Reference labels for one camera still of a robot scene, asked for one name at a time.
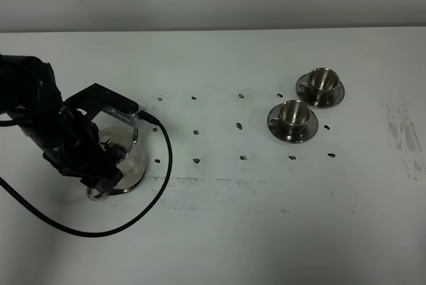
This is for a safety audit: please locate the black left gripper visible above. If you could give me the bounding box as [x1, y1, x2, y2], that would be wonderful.
[25, 98, 124, 192]

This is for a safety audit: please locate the stainless steel teapot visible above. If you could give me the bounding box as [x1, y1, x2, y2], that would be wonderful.
[87, 127, 146, 201]

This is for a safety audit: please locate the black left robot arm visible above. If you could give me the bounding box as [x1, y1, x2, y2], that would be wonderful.
[1, 55, 124, 192]

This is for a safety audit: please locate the teapot steel saucer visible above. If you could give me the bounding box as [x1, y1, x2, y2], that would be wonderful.
[107, 173, 144, 196]

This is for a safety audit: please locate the near steel saucer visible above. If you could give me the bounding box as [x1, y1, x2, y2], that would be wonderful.
[267, 103, 318, 144]

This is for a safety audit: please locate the near steel teacup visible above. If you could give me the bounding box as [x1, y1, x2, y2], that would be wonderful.
[267, 100, 314, 134]

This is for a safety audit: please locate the steel teacup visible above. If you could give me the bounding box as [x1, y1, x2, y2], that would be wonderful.
[267, 100, 314, 134]
[296, 67, 340, 99]

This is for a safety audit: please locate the far steel saucer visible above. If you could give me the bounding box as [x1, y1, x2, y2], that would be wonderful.
[296, 73, 345, 109]

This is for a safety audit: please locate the far steel teacup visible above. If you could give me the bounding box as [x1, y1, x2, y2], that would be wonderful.
[296, 67, 340, 99]

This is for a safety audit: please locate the black left camera cable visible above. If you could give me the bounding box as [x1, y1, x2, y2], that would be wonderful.
[0, 110, 173, 238]

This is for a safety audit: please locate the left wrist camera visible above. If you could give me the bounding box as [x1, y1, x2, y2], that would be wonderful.
[65, 83, 140, 125]

